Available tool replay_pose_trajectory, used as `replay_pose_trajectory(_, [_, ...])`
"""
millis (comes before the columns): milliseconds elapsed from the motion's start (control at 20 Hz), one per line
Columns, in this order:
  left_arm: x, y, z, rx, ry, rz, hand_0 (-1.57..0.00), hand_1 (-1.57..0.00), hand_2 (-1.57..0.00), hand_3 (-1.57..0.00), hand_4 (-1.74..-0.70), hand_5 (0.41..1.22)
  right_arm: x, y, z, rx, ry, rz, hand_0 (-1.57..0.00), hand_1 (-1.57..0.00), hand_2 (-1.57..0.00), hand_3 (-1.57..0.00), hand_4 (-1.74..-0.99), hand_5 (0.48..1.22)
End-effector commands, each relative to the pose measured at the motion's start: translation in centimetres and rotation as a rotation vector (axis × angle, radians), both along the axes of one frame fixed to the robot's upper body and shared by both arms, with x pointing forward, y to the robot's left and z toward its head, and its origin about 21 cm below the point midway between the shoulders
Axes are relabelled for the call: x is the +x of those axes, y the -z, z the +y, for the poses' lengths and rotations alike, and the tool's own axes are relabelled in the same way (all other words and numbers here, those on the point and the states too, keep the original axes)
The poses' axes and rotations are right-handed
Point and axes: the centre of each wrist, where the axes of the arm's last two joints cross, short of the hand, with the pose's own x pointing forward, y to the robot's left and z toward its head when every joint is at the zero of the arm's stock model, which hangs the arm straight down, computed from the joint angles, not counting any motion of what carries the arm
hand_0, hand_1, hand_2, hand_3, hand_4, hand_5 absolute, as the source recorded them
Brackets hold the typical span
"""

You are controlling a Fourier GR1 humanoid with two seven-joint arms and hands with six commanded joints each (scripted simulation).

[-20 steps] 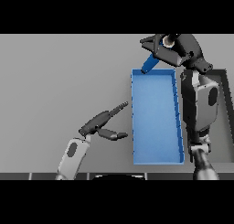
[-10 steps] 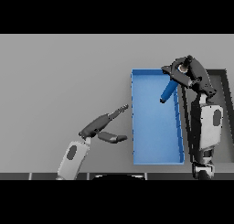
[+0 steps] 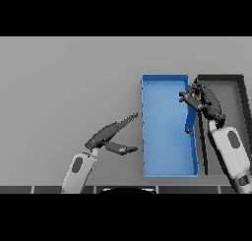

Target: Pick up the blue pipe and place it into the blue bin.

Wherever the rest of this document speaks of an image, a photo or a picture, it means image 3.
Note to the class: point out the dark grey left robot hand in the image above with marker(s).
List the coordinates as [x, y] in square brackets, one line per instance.
[106, 135]

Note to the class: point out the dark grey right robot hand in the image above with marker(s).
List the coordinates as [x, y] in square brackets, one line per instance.
[208, 104]

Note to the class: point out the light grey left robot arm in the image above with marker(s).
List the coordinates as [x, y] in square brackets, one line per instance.
[78, 172]

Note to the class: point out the dark grey bin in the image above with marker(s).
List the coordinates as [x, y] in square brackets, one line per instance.
[241, 97]

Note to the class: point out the blue bin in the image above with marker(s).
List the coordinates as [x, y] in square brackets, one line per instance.
[164, 130]

